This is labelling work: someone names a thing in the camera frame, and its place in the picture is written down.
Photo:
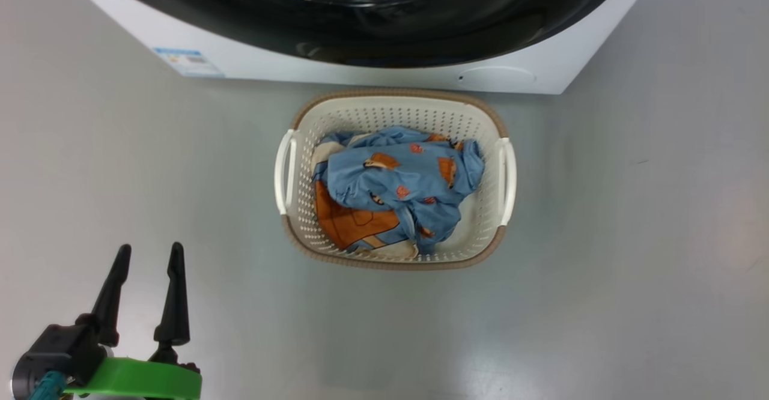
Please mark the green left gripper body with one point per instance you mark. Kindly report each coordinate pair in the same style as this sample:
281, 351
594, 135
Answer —
144, 379

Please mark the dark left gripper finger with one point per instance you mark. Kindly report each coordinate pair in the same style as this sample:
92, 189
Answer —
114, 295
175, 304

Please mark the blue bear print garment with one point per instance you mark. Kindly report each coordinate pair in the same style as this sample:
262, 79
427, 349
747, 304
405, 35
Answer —
408, 175

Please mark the black glass washing machine door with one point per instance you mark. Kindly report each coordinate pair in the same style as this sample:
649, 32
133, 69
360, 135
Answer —
420, 33

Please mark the cream perforated laundry basket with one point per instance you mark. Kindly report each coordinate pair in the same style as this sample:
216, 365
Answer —
384, 109

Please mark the white washing machine body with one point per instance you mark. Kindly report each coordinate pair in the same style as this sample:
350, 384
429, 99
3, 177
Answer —
384, 78

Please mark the blue energy label sticker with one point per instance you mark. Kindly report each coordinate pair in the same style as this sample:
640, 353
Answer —
187, 62

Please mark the round white filter cover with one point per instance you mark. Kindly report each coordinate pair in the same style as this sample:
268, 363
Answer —
497, 77

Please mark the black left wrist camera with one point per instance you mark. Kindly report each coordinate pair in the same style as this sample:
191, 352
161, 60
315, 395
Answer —
60, 349

